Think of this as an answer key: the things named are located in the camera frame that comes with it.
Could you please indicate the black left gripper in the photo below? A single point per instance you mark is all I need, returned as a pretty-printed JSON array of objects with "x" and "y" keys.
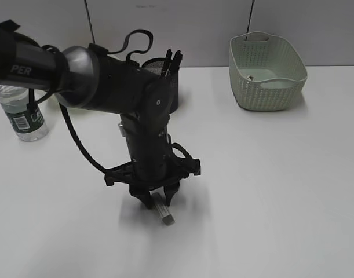
[{"x": 153, "y": 166}]

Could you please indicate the grey eraser front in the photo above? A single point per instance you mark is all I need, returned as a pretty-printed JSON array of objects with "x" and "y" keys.
[{"x": 162, "y": 209}]

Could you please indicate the black marker pen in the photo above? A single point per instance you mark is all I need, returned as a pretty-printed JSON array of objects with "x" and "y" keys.
[
  {"x": 172, "y": 67},
  {"x": 166, "y": 63},
  {"x": 177, "y": 60}
]

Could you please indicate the clear water bottle green label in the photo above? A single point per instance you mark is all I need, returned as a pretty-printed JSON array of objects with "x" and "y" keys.
[{"x": 28, "y": 126}]

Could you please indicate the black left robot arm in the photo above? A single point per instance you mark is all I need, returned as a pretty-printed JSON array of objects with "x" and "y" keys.
[{"x": 91, "y": 78}]

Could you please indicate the black mesh pen holder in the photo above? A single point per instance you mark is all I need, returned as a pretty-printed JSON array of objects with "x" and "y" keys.
[{"x": 155, "y": 65}]

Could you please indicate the pale green woven basket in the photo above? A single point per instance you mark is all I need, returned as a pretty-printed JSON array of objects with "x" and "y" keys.
[{"x": 278, "y": 71}]

